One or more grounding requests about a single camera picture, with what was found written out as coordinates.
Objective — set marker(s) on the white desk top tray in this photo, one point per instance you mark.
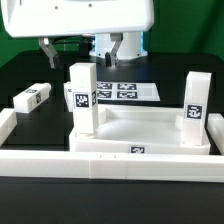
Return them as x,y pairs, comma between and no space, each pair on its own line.
138,129

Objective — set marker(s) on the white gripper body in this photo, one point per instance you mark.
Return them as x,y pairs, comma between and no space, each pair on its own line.
45,18

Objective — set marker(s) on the white U-shaped obstacle frame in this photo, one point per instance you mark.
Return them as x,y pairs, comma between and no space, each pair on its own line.
96,165

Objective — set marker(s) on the white marker base sheet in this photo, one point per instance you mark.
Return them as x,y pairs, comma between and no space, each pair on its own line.
123,91

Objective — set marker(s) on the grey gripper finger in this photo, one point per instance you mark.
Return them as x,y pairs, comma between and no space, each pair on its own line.
110,57
54,57

